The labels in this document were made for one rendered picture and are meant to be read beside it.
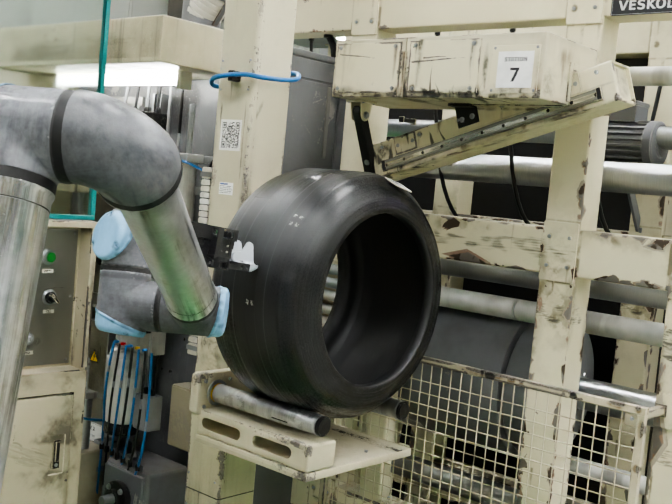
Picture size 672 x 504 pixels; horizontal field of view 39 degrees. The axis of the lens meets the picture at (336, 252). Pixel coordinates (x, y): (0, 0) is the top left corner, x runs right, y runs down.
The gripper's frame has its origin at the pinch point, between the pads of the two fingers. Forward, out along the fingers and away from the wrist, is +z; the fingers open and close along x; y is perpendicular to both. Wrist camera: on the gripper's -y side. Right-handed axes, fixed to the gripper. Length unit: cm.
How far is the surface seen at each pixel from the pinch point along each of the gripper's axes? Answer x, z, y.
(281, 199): 2.4, 7.5, 15.8
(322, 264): -11.6, 8.4, 3.5
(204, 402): 23.5, 15.2, -32.8
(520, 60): -30, 40, 55
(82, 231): 62, 0, 2
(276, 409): 1.6, 16.4, -29.5
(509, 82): -28, 40, 50
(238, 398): 13.8, 16.4, -29.7
